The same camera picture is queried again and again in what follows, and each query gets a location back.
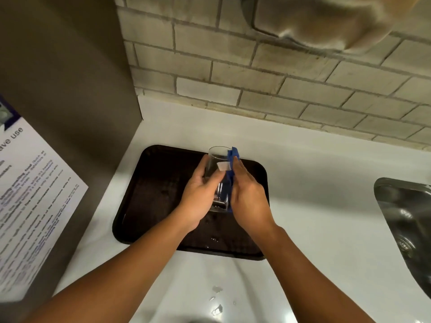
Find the person's right hand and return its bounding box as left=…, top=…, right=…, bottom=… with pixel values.
left=230, top=157, right=279, bottom=233

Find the person's left hand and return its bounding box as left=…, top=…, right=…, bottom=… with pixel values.
left=179, top=155, right=225, bottom=233

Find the blue cleaning cloth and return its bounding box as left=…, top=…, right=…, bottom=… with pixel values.
left=226, top=146, right=242, bottom=213

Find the clear drinking glass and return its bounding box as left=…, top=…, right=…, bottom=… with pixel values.
left=207, top=146, right=234, bottom=213

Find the person's left forearm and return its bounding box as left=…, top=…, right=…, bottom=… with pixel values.
left=21, top=207, right=203, bottom=323

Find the person's right forearm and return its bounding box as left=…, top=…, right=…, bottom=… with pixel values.
left=241, top=221, right=378, bottom=323

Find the dark brown plastic tray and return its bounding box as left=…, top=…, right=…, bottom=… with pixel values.
left=112, top=144, right=271, bottom=262

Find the grey-brown cabinet side panel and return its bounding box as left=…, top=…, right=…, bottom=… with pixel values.
left=0, top=0, right=144, bottom=323

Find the stainless steel sink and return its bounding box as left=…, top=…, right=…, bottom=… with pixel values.
left=373, top=177, right=431, bottom=302

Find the white printed paper notice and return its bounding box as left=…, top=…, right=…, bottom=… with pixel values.
left=0, top=94, right=89, bottom=303

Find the metal sink drain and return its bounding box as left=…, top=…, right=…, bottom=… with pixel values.
left=395, top=237, right=413, bottom=255

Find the beige wall-mounted dispenser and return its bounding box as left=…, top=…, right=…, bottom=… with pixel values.
left=240, top=0, right=423, bottom=55

